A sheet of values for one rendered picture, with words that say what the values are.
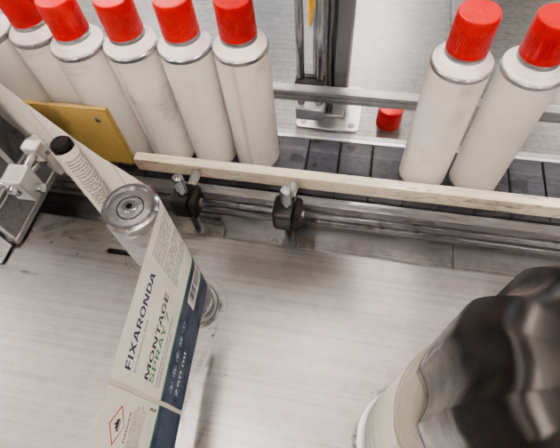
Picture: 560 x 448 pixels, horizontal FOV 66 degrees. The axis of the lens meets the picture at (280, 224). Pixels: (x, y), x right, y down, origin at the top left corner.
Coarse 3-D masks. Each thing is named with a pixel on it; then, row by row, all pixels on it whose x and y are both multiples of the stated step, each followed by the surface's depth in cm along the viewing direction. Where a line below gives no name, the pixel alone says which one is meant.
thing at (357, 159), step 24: (288, 144) 54; (312, 144) 53; (336, 144) 53; (360, 144) 53; (120, 168) 53; (288, 168) 52; (312, 168) 52; (336, 168) 51; (360, 168) 51; (384, 168) 51; (528, 168) 50; (552, 168) 49; (312, 192) 50; (528, 192) 48; (552, 192) 48; (480, 216) 48; (504, 216) 47; (528, 216) 46
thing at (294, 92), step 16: (288, 96) 47; (304, 96) 47; (320, 96) 47; (336, 96) 46; (352, 96) 46; (368, 96) 46; (384, 96) 45; (400, 96) 45; (416, 96) 45; (544, 112) 43
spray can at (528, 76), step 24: (552, 24) 31; (528, 48) 33; (552, 48) 32; (504, 72) 35; (528, 72) 34; (552, 72) 34; (504, 96) 36; (528, 96) 35; (552, 96) 36; (480, 120) 40; (504, 120) 38; (528, 120) 37; (480, 144) 42; (504, 144) 40; (456, 168) 47; (480, 168) 44; (504, 168) 44
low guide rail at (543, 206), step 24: (144, 168) 51; (168, 168) 50; (192, 168) 49; (216, 168) 48; (240, 168) 48; (264, 168) 48; (336, 192) 48; (360, 192) 47; (384, 192) 46; (408, 192) 45; (432, 192) 45; (456, 192) 44; (480, 192) 44; (504, 192) 44; (552, 216) 44
